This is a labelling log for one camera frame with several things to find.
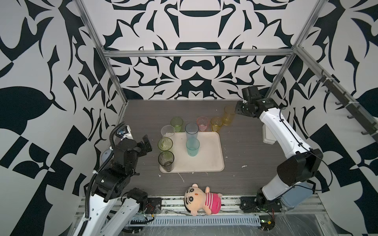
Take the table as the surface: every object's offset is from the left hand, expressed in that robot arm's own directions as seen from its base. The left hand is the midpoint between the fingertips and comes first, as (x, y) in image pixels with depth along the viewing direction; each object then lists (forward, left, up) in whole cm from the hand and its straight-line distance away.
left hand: (135, 136), depth 67 cm
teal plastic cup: (+8, -27, -24) cm, 37 cm away
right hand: (+19, -53, -3) cm, 56 cm away
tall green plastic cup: (+13, -9, -31) cm, 35 cm away
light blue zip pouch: (-21, -81, -28) cm, 88 cm away
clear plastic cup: (+12, -12, -14) cm, 22 cm away
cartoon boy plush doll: (-23, -26, -20) cm, 40 cm away
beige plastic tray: (+1, -38, -31) cm, 49 cm away
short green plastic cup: (+22, -17, -19) cm, 34 cm away
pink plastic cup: (+21, -34, -20) cm, 44 cm away
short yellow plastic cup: (+22, -43, -21) cm, 53 cm away
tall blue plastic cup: (+12, -26, -14) cm, 32 cm away
